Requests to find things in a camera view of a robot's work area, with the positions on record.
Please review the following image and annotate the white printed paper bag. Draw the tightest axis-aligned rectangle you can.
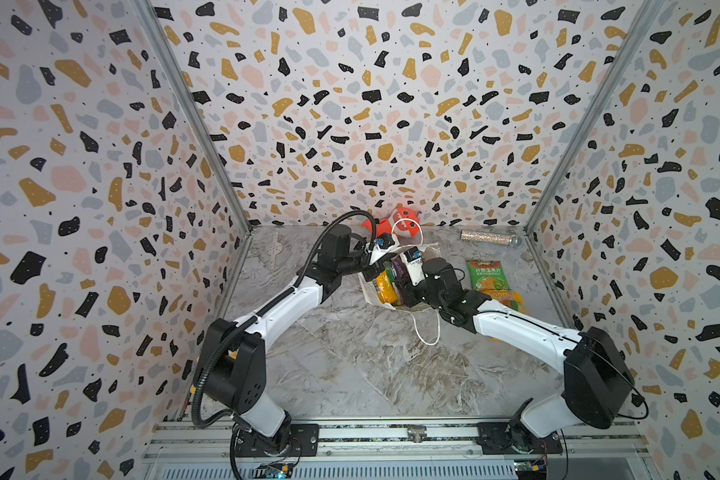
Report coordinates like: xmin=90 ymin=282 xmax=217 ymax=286
xmin=358 ymin=213 xmax=441 ymax=346

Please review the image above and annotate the green snack packet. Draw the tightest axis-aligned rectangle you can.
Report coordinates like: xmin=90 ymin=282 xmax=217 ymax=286
xmin=467 ymin=260 xmax=510 ymax=291

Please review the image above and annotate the yellow chips packet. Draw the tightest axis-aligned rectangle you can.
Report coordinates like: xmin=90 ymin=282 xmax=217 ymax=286
xmin=482 ymin=289 xmax=526 ymax=314

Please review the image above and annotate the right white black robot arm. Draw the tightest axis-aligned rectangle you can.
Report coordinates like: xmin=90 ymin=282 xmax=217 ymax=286
xmin=418 ymin=258 xmax=635 ymax=451

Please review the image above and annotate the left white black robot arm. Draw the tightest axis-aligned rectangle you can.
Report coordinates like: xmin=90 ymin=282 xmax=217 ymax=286
xmin=190 ymin=221 xmax=396 ymax=453

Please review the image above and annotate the purple snack packet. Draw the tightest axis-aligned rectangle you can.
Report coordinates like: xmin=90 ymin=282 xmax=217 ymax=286
xmin=391 ymin=256 xmax=414 ymax=296

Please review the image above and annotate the red shark plush toy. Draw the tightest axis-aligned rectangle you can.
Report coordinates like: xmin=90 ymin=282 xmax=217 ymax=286
xmin=374 ymin=207 xmax=421 ymax=238

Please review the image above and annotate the clear glitter plastic bottle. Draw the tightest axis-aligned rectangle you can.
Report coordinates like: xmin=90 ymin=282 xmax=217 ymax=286
xmin=460 ymin=230 xmax=523 ymax=247

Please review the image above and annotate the green circuit board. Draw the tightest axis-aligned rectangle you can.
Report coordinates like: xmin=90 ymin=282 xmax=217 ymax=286
xmin=252 ymin=463 xmax=294 ymax=479

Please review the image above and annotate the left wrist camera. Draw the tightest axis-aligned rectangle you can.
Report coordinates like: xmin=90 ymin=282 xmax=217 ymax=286
xmin=369 ymin=233 xmax=397 ymax=264

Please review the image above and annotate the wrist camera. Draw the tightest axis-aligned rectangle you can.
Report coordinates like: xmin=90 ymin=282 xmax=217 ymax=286
xmin=401 ymin=246 xmax=425 ymax=286
xmin=369 ymin=233 xmax=397 ymax=264

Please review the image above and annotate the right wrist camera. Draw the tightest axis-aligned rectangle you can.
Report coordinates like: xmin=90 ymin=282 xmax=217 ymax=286
xmin=401 ymin=246 xmax=425 ymax=286

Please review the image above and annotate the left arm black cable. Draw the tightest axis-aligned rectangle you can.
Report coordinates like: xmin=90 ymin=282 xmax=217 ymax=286
xmin=190 ymin=209 xmax=378 ymax=430

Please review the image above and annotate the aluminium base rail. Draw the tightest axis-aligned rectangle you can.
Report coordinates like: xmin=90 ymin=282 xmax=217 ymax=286
xmin=142 ymin=417 xmax=661 ymax=479

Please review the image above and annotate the left corner aluminium post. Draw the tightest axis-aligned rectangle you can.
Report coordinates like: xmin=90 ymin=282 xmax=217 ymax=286
xmin=132 ymin=0 xmax=252 ymax=238

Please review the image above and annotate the corner aluminium post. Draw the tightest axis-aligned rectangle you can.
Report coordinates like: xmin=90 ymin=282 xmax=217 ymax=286
xmin=132 ymin=0 xmax=252 ymax=238
xmin=523 ymin=0 xmax=661 ymax=238

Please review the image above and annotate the right corner aluminium post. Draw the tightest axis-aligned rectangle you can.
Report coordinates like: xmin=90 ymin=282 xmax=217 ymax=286
xmin=523 ymin=0 xmax=661 ymax=238

